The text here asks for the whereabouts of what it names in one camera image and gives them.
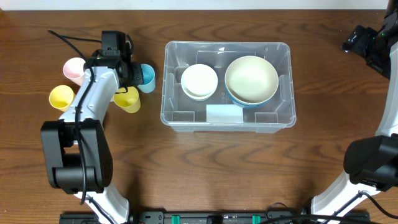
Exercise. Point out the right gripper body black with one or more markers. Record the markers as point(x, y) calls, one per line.
point(375, 48)

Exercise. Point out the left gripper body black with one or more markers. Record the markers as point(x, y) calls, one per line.
point(135, 74)

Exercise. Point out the blue cup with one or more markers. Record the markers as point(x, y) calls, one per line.
point(149, 79)

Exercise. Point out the white small bowl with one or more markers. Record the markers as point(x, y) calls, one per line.
point(199, 80)

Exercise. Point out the beige large bowl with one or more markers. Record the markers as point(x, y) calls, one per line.
point(251, 79)

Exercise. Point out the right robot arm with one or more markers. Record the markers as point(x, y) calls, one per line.
point(370, 164)

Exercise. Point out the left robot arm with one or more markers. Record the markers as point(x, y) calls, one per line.
point(77, 156)

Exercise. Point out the clear plastic storage container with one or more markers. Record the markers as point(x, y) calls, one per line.
point(182, 113)

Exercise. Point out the pink cup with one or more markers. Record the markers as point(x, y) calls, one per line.
point(73, 69)

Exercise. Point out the yellow cup centre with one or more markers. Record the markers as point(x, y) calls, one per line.
point(128, 99)

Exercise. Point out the yellow cup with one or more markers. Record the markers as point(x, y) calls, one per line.
point(61, 97)
point(128, 99)

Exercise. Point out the yellow cup left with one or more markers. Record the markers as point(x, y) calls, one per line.
point(61, 97)

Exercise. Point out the dark blue bowl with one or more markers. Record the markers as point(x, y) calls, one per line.
point(243, 104)

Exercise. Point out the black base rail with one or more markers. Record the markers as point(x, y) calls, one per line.
point(158, 217)

